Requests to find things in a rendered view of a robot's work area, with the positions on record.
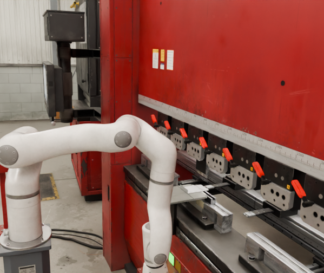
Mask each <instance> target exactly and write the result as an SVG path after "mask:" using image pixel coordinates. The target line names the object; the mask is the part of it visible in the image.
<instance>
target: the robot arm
mask: <svg viewBox="0 0 324 273"><path fill-rule="evenodd" d="M134 146H136V147H137V148H138V149H139V150H140V151H141V152H142V153H143V154H144V155H145V156H147V157H148V158H149V159H150V160H151V171H150V180H149V190H148V201H147V209H148V216H149V222H147V223H145V224H144V225H143V226H142V234H143V250H144V265H143V273H168V267H167V263H166V261H167V260H168V257H169V254H170V248H171V241H172V233H173V228H172V221H171V213H170V202H171V195H172V191H173V184H174V176H175V169H176V160H177V150H176V147H175V145H174V143H173V142H172V141H171V140H169V139H168V138H167V137H165V136H164V135H162V134H161V133H159V132H158V131H156V130H155V129H153V128H152V127H151V126H150V125H149V124H148V123H146V122H145V121H143V120H142V119H140V118H138V117H135V116H133V115H123V116H121V117H119V118H118V119H117V120H116V122H114V123H109V124H95V123H85V124H79V125H72V126H65V127H60V128H55V129H50V130H47V131H41V132H39V131H38V130H37V129H35V128H33V127H29V126H25V127H20V128H18V129H16V130H14V131H12V132H11V133H9V134H7V135H5V136H4V137H2V138H1V139H0V165H2V166H4V167H6V168H9V169H8V172H7V175H6V179H5V196H6V209H7V215H8V229H6V230H5V229H4V232H3V233H2V234H1V236H0V245H1V246H2V247H3V248H5V249H8V250H13V251H23V250H30V249H33V248H36V247H39V246H41V245H43V244H44V243H46V242H47V241H48V240H49V239H50V238H51V236H52V230H51V228H50V227H48V226H47V225H44V224H43V223H42V216H41V198H40V187H39V175H40V172H41V167H42V162H43V161H45V160H48V159H51V158H54V157H58V156H61V155H65V154H72V153H79V152H87V151H100V152H108V153H115V152H123V151H127V150H129V149H131V148H133V147H134Z"/></svg>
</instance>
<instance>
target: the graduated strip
mask: <svg viewBox="0 0 324 273"><path fill-rule="evenodd" d="M138 98H139V99H141V100H143V101H146V102H148V103H151V104H153V105H156V106H159V107H161V108H164V109H166V110H169V111H171V112H174V113H176V114H179V115H181V116H184V117H186V118H189V119H192V120H194V121H197V122H199V123H202V124H204V125H207V126H209V127H212V128H215V129H218V130H219V131H222V132H225V133H228V134H230V135H233V136H235V137H237V138H240V139H243V140H245V141H248V142H251V143H253V144H256V145H258V146H261V147H263V148H266V149H268V150H271V151H273V152H276V153H278V154H281V155H284V156H286V157H289V158H291V159H294V160H296V161H299V162H301V163H304V164H306V165H309V166H311V167H314V168H317V169H319V170H322V171H324V161H323V160H320V159H317V158H314V157H311V156H309V155H306V154H303V153H300V152H298V151H295V150H292V149H290V148H286V147H284V146H281V145H278V144H275V143H273V142H270V141H267V140H265V139H261V138H258V137H256V136H253V135H251V134H248V133H245V132H242V131H239V130H237V129H234V128H231V127H228V126H225V125H223V124H220V123H217V122H215V121H211V120H209V119H206V118H203V117H201V116H198V115H195V114H192V113H190V112H186V111H184V110H181V109H178V108H176V107H173V106H170V105H167V104H165V103H162V102H159V101H156V100H153V99H150V98H148V97H145V96H142V95H140V94H139V95H138Z"/></svg>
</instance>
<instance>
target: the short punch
mask: <svg viewBox="0 0 324 273"><path fill-rule="evenodd" d="M196 169H197V173H199V174H200V175H202V176H204V177H205V178H207V175H208V174H209V167H208V165H207V163H206V161H203V160H201V161H198V160H196Z"/></svg>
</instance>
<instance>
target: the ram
mask: <svg viewBox="0 0 324 273"><path fill-rule="evenodd" d="M153 49H158V68H153ZM161 49H164V61H161ZM167 50H174V61H173V70H167ZM161 63H164V69H161ZM138 94H140V95H142V96H145V97H148V98H150V99H153V100H156V101H159V102H162V103H165V104H167V105H170V106H173V107H176V108H178V109H181V110H183V111H186V112H190V113H192V114H195V115H198V116H201V117H203V118H206V119H209V120H211V121H215V122H217V123H220V124H223V125H225V126H228V127H231V128H234V129H237V130H239V131H242V132H245V133H248V134H251V135H253V136H256V137H258V138H261V139H265V140H267V141H270V142H273V143H275V144H278V145H281V146H284V147H286V148H290V149H292V150H295V151H298V152H300V153H303V154H306V155H309V156H311V157H314V158H317V159H320V160H323V161H324V0H140V33H139V75H138ZM138 102H139V103H141V104H143V105H145V106H148V107H150V108H152V109H155V110H157V111H159V112H162V113H164V114H166V115H169V116H172V117H174V118H176V119H179V120H181V121H183V122H186V123H188V124H190V125H193V126H195V127H197V128H200V129H202V130H204V131H207V132H209V133H212V134H214V135H217V136H219V137H221V138H224V139H226V140H229V141H231V142H233V143H236V144H238V145H240V146H243V147H245V148H247V149H250V150H252V151H254V152H257V153H260V154H262V155H264V156H267V157H269V158H271V159H274V160H276V161H278V162H281V163H283V164H285V165H288V166H290V167H293V168H295V169H297V170H300V171H302V172H304V173H307V174H310V175H312V176H314V177H317V178H319V179H321V180H324V171H322V170H319V169H317V168H314V167H311V166H309V165H306V164H304V163H301V162H299V161H296V160H294V159H291V158H289V157H286V156H284V155H281V154H278V153H276V152H273V151H271V150H268V149H266V148H263V147H261V146H258V145H256V144H253V143H251V142H248V141H245V140H243V139H240V138H237V137H235V136H233V135H230V134H228V133H225V132H222V131H219V130H218V129H215V128H212V127H209V126H207V125H204V124H202V123H199V122H197V121H194V120H192V119H189V118H186V117H184V116H181V115H179V114H176V113H174V112H171V111H169V110H166V109H164V108H161V107H159V106H156V105H153V104H151V103H148V102H146V101H143V100H141V99H138Z"/></svg>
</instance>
